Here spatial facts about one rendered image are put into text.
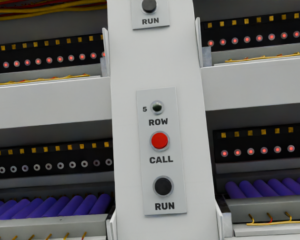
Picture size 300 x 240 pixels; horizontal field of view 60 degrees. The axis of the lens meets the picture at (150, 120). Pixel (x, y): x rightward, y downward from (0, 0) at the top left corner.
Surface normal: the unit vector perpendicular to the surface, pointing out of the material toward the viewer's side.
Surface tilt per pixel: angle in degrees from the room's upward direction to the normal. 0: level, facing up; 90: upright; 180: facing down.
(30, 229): 107
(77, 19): 90
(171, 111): 90
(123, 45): 90
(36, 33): 90
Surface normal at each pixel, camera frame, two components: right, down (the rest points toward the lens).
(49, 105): -0.07, 0.11
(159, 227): -0.09, -0.18
